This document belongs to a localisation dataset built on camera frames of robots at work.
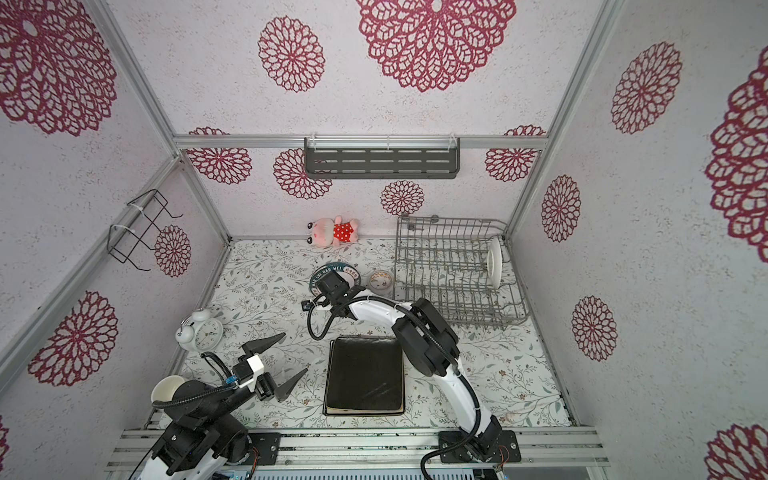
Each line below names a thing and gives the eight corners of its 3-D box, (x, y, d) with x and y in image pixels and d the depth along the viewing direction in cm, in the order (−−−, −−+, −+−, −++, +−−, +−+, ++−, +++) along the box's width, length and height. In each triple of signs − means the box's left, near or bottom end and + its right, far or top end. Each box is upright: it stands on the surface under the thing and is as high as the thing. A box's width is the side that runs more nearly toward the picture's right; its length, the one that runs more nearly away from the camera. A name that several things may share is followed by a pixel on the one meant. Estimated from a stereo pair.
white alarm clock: (195, 357, 91) (172, 339, 81) (207, 329, 97) (187, 309, 87) (217, 357, 91) (197, 339, 81) (227, 329, 97) (210, 309, 87)
